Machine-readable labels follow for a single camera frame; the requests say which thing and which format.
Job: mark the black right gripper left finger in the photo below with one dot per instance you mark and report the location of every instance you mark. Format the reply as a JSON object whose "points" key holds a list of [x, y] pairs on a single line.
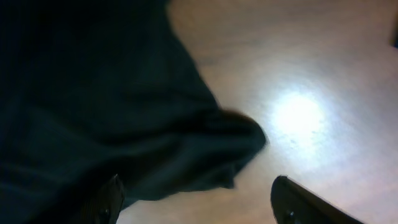
{"points": [[104, 206]]}

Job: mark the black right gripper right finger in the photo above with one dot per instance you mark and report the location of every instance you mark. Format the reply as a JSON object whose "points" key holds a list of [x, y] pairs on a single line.
{"points": [[292, 203]]}

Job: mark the black t-shirt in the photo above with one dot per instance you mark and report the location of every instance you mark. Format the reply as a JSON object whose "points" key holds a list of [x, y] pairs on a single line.
{"points": [[92, 90]]}

